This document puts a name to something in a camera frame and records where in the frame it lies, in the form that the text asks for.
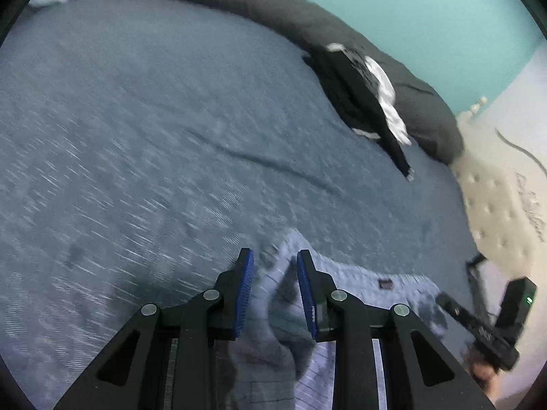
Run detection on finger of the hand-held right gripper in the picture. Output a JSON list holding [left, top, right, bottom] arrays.
[[436, 292, 471, 329]]

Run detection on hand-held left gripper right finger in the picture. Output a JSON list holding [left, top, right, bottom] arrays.
[[296, 248, 496, 410]]

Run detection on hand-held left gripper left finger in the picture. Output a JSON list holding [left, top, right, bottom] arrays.
[[53, 247, 256, 410]]

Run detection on light blue checked shorts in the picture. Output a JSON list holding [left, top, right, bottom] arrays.
[[216, 228, 466, 410]]

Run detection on person's right hand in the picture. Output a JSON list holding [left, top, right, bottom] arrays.
[[469, 351, 504, 394]]

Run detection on cream tufted headboard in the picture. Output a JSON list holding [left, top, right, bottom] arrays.
[[451, 47, 547, 402]]

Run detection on dark blue patterned blanket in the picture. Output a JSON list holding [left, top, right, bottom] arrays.
[[0, 0, 479, 410]]

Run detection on black garment with white trim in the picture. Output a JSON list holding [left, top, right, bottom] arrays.
[[303, 43, 415, 182]]

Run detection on dark grey bolster pillow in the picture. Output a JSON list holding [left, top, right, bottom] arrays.
[[115, 0, 466, 165]]

